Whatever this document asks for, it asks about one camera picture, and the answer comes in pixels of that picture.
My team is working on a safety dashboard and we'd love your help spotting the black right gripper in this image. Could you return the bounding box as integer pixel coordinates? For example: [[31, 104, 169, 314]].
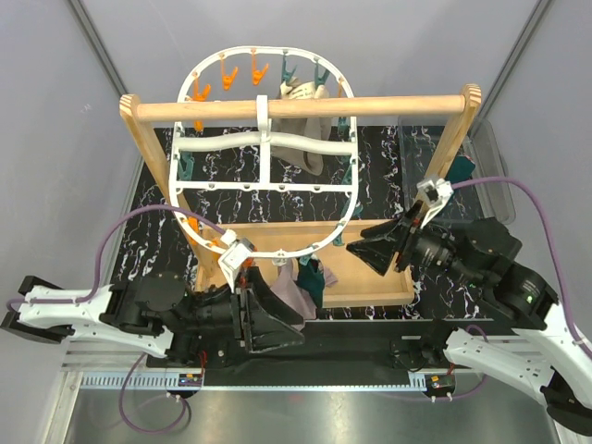
[[344, 198, 482, 288]]

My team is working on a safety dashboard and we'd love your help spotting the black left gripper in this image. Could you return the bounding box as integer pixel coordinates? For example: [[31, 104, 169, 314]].
[[167, 268, 307, 354]]

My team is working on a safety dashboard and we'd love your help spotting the pink sock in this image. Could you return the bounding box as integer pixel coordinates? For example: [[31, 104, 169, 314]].
[[270, 262, 339, 321]]

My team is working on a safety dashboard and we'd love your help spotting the dark green sock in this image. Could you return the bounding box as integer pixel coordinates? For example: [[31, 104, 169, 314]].
[[296, 258, 326, 308], [446, 155, 475, 184]]

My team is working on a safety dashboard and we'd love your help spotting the white round clip hanger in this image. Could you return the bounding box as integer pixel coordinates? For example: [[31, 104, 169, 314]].
[[168, 46, 359, 263]]

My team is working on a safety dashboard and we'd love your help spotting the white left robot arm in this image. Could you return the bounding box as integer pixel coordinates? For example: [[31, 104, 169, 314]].
[[1, 267, 304, 368]]

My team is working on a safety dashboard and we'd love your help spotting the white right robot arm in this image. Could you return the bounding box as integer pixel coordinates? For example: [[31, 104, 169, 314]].
[[346, 209, 591, 437]]

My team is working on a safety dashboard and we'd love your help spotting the wooden hanging rack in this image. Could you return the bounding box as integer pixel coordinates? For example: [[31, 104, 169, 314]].
[[119, 84, 482, 279]]

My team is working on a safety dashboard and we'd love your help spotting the beige sock pair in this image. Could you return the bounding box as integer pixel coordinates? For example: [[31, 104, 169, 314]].
[[271, 77, 332, 176]]

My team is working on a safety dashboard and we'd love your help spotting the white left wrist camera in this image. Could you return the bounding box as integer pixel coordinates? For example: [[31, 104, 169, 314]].
[[218, 239, 255, 291]]

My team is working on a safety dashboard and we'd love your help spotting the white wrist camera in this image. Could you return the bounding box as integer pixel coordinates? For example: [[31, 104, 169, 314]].
[[218, 239, 255, 291], [416, 176, 453, 228]]

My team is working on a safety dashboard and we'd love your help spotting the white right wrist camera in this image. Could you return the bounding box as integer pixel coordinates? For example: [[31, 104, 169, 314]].
[[416, 176, 453, 228]]

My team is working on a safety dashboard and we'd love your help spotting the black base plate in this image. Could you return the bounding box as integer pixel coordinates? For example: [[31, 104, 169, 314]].
[[147, 320, 461, 386]]

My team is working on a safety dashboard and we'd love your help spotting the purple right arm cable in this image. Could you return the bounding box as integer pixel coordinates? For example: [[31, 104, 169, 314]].
[[450, 177, 592, 362]]

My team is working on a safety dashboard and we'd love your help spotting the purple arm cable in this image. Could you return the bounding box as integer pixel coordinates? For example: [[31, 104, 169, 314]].
[[6, 204, 240, 434], [450, 177, 592, 362]]

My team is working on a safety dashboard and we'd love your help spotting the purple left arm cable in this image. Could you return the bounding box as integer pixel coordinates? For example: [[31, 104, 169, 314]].
[[6, 204, 240, 434]]

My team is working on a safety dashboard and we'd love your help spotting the slotted cable duct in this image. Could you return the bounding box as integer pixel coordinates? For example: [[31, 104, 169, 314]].
[[80, 371, 446, 393]]

